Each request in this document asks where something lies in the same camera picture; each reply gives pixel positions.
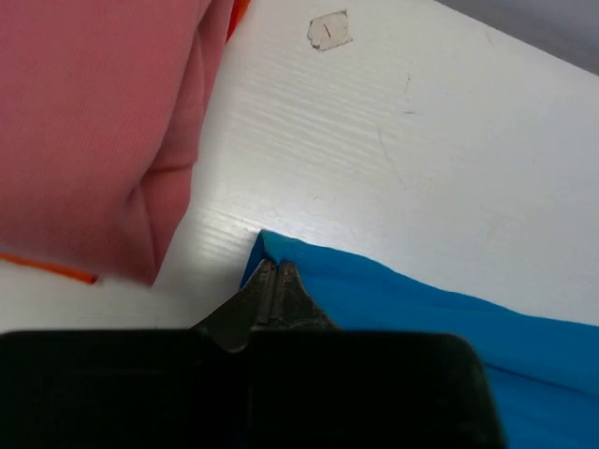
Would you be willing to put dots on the blue t-shirt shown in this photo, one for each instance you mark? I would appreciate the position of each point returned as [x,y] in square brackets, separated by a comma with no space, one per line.
[543,372]

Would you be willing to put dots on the small sticker on table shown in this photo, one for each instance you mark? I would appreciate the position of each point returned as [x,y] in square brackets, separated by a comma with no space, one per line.
[329,31]

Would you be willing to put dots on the pink folded t-shirt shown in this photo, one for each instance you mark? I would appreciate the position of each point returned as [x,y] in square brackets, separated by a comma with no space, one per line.
[93,131]

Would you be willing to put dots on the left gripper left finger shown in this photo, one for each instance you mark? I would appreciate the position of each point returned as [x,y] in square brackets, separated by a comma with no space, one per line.
[125,388]

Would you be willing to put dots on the orange folded t-shirt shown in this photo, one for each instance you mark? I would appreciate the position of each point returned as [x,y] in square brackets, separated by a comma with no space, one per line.
[47,269]

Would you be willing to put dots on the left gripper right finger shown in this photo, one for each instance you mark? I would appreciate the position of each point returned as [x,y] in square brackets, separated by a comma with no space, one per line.
[314,385]

